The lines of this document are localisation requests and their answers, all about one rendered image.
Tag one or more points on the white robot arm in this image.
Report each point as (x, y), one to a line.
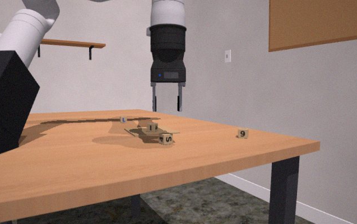
(27, 28)

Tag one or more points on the tan square mat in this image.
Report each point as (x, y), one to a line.
(142, 131)

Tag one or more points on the beige letter block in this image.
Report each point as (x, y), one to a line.
(152, 127)
(243, 133)
(165, 138)
(123, 119)

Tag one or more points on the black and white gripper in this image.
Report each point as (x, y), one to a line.
(168, 44)

